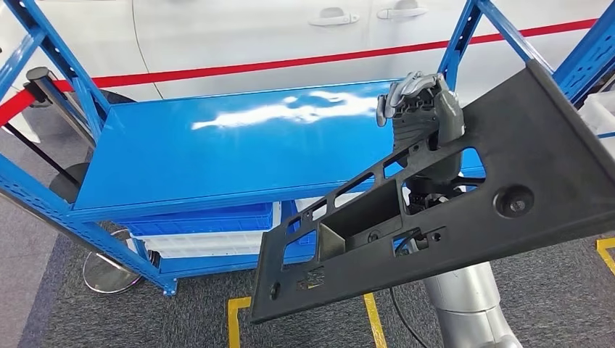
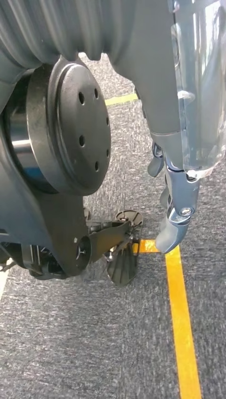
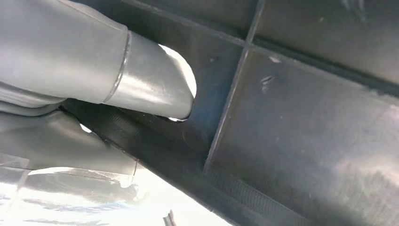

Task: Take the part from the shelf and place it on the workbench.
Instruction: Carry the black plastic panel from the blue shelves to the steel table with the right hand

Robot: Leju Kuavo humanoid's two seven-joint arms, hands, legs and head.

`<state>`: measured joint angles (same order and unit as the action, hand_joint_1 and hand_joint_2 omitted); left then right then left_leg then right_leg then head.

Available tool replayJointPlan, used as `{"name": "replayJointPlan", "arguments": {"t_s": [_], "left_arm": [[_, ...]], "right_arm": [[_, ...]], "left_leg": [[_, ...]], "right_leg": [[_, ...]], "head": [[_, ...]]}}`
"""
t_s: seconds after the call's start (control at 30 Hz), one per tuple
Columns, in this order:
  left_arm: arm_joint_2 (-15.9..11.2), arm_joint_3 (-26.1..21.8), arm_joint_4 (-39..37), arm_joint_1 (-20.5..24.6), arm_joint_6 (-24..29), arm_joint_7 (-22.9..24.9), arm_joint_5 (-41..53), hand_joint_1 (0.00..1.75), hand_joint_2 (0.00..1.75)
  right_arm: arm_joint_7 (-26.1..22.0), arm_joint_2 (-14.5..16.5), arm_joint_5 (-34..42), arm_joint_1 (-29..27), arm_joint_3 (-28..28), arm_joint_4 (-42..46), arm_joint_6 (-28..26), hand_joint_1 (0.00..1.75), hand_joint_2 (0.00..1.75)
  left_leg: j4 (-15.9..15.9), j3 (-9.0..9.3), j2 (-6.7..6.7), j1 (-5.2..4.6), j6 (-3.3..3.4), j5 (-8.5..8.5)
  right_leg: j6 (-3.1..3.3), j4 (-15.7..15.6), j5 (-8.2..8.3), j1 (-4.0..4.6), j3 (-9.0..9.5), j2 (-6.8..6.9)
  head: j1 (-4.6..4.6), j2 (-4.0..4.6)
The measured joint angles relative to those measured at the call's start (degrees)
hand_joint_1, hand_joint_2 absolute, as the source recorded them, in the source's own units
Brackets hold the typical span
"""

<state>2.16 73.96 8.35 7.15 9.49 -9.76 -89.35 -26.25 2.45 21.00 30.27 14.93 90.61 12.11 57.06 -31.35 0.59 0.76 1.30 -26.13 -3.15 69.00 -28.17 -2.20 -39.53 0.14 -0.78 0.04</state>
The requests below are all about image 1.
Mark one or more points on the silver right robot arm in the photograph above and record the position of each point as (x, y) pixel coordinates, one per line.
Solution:
(471, 298)

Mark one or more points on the white car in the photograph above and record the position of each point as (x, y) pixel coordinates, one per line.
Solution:
(240, 33)

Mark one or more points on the black plastic licence plate frame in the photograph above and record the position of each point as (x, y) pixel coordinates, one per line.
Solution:
(528, 144)

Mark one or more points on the red barrier belt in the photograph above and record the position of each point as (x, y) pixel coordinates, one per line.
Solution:
(17, 108)
(240, 67)

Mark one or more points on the blue metal shelf rack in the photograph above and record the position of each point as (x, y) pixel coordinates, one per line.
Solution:
(192, 158)

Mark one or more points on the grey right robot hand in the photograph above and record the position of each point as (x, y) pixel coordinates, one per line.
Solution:
(418, 125)

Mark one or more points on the thin black pole stanchion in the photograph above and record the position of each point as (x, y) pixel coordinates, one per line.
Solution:
(72, 185)

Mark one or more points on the chrome-base barrier stanchion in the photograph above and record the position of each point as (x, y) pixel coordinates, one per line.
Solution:
(110, 278)

